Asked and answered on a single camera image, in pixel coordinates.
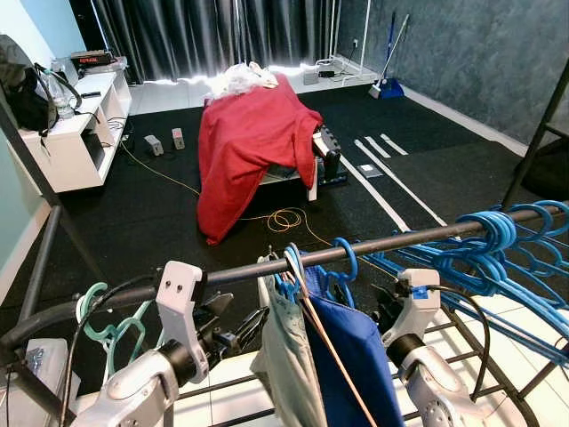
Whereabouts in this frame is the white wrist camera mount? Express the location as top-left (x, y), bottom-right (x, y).
top-left (156, 261), bottom-right (207, 359)
top-left (384, 269), bottom-right (443, 343)

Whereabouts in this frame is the orange cable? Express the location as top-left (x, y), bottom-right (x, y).
top-left (116, 142), bottom-right (334, 250)

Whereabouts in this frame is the light blue grey garment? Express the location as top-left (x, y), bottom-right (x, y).
top-left (252, 256), bottom-right (328, 427)

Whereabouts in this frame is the black metal clothes rack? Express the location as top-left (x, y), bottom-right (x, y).
top-left (0, 209), bottom-right (569, 427)

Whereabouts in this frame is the blue broom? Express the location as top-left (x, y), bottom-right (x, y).
top-left (369, 12), bottom-right (412, 100)

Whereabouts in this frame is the red blanket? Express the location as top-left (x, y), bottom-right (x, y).
top-left (197, 73), bottom-right (323, 246)

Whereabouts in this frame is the thin orange hanger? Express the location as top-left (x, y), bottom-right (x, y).
top-left (293, 267), bottom-right (379, 427)

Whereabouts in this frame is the black metal frame leg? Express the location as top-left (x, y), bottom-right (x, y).
top-left (502, 62), bottom-right (569, 210)
top-left (0, 98), bottom-right (106, 323)

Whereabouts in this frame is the royal blue garment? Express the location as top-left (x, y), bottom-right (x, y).
top-left (302, 265), bottom-right (405, 427)

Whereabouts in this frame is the clear water bottle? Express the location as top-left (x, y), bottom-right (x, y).
top-left (46, 73), bottom-right (76, 121)

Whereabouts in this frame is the white plastic bag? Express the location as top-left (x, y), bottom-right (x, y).
top-left (207, 62), bottom-right (279, 99)

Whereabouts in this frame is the white shelf unit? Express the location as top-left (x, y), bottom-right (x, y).
top-left (20, 60), bottom-right (134, 193)

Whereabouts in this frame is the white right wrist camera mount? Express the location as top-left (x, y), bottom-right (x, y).
top-left (384, 269), bottom-right (443, 343)

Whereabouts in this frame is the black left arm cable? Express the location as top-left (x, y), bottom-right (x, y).
top-left (58, 274), bottom-right (161, 427)

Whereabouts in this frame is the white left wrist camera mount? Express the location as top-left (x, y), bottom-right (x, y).
top-left (156, 261), bottom-right (207, 359)

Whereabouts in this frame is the black machine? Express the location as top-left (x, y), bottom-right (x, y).
top-left (258, 125), bottom-right (349, 201)

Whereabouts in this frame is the black backpack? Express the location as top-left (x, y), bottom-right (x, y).
top-left (0, 34), bottom-right (59, 136)

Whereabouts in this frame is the teal plastic hanger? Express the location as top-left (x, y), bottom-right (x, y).
top-left (76, 283), bottom-right (154, 379)

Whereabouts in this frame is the white power strip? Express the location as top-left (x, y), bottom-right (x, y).
top-left (302, 55), bottom-right (352, 87)

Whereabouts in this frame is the dark curtain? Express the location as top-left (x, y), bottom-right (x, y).
top-left (89, 0), bottom-right (343, 84)

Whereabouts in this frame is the black device red display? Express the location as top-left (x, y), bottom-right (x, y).
top-left (69, 51), bottom-right (116, 72)

